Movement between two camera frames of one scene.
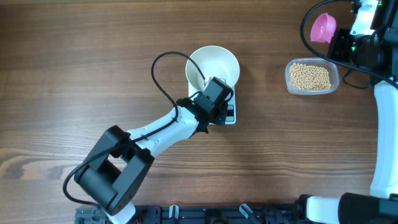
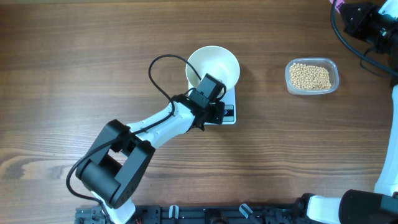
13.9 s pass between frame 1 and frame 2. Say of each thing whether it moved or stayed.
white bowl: stayed
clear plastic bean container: stayed
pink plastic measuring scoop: moved
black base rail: stayed
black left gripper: stayed
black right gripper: moved
